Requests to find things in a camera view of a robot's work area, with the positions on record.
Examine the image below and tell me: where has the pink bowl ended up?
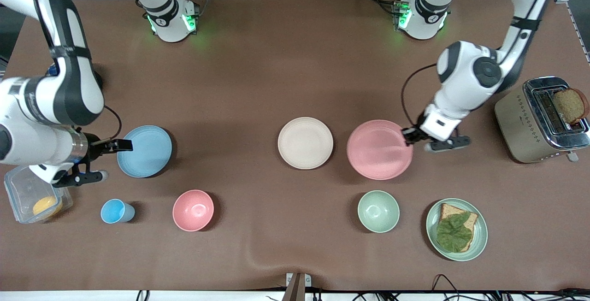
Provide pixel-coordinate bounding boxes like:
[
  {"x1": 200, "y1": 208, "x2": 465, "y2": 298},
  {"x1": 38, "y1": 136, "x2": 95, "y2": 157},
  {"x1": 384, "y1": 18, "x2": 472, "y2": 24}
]
[{"x1": 172, "y1": 189, "x2": 215, "y2": 232}]

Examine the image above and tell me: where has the green plate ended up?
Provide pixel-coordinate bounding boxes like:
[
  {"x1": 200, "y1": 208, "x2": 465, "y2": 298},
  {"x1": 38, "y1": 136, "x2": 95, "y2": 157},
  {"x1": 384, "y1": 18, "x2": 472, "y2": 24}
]
[{"x1": 425, "y1": 198, "x2": 488, "y2": 262}]

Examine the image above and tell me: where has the dark toasted bread slice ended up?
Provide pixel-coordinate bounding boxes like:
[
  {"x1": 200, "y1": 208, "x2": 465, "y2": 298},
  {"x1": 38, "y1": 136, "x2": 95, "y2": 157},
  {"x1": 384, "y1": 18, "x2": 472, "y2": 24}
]
[{"x1": 552, "y1": 88, "x2": 590, "y2": 125}]

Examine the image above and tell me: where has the blue plate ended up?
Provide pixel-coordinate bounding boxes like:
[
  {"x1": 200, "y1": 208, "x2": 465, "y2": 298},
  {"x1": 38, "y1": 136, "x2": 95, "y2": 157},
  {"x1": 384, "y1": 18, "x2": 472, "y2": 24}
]
[{"x1": 117, "y1": 125, "x2": 172, "y2": 178}]

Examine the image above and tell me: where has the green lettuce leaf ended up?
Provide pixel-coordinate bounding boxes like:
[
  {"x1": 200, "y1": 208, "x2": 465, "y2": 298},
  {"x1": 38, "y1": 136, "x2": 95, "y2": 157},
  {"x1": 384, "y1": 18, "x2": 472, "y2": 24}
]
[{"x1": 436, "y1": 212, "x2": 474, "y2": 253}]

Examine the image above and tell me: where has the blue cup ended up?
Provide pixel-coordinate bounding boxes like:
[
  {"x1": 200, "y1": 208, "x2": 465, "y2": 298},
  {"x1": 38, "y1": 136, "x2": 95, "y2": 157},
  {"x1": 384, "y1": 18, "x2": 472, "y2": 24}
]
[{"x1": 100, "y1": 199, "x2": 136, "y2": 224}]

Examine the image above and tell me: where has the brown table mat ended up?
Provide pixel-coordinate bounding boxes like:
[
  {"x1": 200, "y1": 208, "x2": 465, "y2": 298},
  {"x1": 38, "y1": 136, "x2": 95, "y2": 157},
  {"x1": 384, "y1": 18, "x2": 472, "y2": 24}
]
[{"x1": 0, "y1": 0, "x2": 590, "y2": 292}]

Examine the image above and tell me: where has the green bowl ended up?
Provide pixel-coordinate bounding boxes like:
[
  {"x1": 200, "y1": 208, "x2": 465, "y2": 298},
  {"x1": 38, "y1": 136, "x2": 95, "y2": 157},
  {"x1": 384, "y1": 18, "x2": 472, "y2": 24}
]
[{"x1": 358, "y1": 190, "x2": 400, "y2": 234}]

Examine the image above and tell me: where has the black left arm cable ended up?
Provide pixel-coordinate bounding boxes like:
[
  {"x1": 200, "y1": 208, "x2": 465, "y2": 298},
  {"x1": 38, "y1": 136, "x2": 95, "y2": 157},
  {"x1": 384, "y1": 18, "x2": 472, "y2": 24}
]
[{"x1": 400, "y1": 63, "x2": 438, "y2": 129}]

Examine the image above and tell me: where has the orange round food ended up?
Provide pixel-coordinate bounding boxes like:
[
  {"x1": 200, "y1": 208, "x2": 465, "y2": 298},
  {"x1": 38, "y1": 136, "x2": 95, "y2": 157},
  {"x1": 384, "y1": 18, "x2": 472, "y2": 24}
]
[{"x1": 32, "y1": 195, "x2": 63, "y2": 217}]

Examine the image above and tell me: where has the brown bread slice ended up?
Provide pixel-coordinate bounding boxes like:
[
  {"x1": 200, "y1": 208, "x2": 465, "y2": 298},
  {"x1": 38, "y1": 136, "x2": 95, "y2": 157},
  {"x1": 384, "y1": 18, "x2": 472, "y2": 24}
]
[{"x1": 438, "y1": 203, "x2": 478, "y2": 253}]

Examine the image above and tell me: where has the beige chrome toaster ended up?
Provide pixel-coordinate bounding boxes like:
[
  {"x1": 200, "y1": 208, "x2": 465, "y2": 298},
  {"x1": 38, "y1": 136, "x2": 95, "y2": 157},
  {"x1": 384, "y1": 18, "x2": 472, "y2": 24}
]
[{"x1": 494, "y1": 77, "x2": 590, "y2": 164}]

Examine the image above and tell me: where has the pink plate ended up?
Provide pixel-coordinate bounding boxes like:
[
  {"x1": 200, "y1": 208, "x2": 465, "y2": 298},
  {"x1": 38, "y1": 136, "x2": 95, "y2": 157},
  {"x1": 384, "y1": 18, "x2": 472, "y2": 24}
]
[{"x1": 347, "y1": 119, "x2": 414, "y2": 181}]

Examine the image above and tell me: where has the beige plate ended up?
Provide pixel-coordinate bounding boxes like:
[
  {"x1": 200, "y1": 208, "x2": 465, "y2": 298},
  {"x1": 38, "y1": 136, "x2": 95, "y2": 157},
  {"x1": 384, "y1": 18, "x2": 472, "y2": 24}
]
[{"x1": 277, "y1": 117, "x2": 334, "y2": 170}]

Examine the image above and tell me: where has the thin black looped cable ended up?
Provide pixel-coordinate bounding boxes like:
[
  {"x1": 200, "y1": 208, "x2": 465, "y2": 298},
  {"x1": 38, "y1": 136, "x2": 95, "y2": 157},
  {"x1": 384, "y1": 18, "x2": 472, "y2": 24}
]
[{"x1": 431, "y1": 274, "x2": 466, "y2": 301}]

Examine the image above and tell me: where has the clear plastic container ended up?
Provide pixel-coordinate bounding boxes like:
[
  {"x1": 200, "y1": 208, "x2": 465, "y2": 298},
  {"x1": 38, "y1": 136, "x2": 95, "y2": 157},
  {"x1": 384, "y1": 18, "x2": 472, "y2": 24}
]
[{"x1": 4, "y1": 165, "x2": 73, "y2": 224}]

